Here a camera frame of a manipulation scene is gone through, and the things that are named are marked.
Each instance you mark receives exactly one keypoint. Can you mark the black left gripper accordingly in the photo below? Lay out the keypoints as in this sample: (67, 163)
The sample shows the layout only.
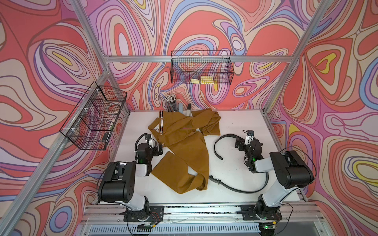
(155, 153)

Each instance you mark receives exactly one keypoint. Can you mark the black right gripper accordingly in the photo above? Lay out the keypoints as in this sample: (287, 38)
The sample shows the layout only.
(241, 144)

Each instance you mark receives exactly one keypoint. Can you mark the mustard brown trousers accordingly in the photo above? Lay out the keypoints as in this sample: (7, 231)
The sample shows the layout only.
(185, 166)

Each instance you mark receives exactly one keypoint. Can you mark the black leather belt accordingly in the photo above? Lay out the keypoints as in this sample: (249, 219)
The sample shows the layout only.
(219, 182)

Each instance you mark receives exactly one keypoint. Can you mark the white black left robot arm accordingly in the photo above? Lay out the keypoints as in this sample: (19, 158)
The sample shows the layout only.
(117, 183)

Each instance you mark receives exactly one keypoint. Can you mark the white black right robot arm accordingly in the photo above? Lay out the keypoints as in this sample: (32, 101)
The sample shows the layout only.
(290, 170)

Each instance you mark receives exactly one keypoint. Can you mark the clear cup of pencils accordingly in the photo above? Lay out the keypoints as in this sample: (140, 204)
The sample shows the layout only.
(171, 101)

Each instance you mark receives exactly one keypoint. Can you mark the light blue stapler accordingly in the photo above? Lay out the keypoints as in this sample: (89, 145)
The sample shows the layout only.
(180, 108)

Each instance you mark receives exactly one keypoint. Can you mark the beige black stapler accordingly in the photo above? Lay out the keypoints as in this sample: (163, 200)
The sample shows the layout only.
(189, 110)

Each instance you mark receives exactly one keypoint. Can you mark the yellow sticky notes pad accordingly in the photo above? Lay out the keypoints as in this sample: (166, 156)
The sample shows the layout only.
(203, 80)

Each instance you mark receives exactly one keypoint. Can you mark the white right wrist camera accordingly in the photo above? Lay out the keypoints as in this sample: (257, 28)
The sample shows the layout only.
(250, 134)

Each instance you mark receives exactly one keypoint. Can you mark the black wire basket left wall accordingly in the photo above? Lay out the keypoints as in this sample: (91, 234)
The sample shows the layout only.
(91, 124)

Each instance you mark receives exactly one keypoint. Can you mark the black wire basket wall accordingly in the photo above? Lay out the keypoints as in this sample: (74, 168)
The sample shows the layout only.
(187, 64)
(91, 124)

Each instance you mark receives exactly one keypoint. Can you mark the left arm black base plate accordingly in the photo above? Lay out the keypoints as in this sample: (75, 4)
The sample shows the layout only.
(148, 214)

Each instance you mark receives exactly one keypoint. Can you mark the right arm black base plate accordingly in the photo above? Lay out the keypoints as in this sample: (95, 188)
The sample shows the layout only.
(260, 212)

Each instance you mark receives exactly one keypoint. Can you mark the aluminium front rail frame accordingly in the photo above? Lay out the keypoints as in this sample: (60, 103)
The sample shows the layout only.
(295, 219)

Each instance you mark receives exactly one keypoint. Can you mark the black wire basket back wall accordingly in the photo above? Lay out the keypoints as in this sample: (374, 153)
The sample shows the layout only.
(187, 64)

